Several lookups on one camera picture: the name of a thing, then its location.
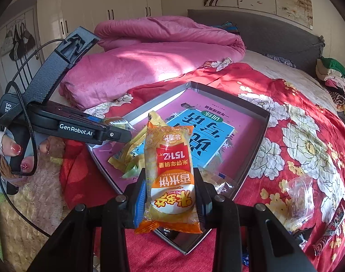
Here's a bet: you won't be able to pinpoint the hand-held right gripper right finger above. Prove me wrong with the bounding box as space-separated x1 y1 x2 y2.
193 170 317 272

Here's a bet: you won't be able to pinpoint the hanging dark bags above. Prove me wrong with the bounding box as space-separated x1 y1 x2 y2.
2 21 37 61

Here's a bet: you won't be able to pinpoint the person's left hand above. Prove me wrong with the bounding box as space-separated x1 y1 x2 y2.
0 123 52 180

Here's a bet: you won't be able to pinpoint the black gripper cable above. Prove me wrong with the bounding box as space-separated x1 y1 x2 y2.
0 38 65 237

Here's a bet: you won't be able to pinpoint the long yellow snack packet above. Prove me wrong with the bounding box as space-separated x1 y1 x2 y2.
108 132 150 173

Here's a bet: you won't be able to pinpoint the red floral blanket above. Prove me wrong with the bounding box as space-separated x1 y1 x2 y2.
59 58 345 272

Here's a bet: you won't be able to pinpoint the pink blanket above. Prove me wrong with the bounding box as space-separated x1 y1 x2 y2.
58 16 247 111

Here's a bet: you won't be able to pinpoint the beige bed sheet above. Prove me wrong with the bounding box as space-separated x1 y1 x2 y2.
240 49 340 114

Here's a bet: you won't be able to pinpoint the small yellow snack packet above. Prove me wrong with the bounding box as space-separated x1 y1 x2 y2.
103 116 133 132

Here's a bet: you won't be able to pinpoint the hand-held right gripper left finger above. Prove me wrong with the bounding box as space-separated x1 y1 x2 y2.
28 173 147 272

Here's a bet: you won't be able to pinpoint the red striped snack packet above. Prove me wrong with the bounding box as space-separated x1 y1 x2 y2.
313 198 345 257

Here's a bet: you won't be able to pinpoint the orange rice cracker packet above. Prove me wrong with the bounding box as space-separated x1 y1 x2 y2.
134 110 204 234

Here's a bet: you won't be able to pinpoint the dark patterned pillow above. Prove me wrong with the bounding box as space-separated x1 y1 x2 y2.
263 54 298 68

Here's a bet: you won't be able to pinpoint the pink box lid tray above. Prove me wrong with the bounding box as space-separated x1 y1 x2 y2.
86 81 271 255

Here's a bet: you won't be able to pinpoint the pink book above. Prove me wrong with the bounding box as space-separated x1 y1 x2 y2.
90 89 264 202

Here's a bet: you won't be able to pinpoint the clear plastic bag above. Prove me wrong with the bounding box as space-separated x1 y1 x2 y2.
279 174 323 233

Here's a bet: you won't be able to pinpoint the pile of folded clothes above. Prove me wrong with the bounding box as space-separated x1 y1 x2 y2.
316 57 345 119

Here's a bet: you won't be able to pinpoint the grey headboard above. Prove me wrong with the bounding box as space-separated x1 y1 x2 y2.
187 9 324 75

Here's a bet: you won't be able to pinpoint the dark blue cookie packet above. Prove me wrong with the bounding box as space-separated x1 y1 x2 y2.
291 229 310 251

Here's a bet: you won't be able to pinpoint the pastry in clear wrapper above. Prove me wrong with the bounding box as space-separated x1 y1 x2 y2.
201 167 237 194

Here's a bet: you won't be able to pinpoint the brown fuzzy blanket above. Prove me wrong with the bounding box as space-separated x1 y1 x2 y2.
0 136 102 272

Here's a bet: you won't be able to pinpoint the colourful striped pillow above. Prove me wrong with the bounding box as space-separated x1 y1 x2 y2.
216 21 241 36

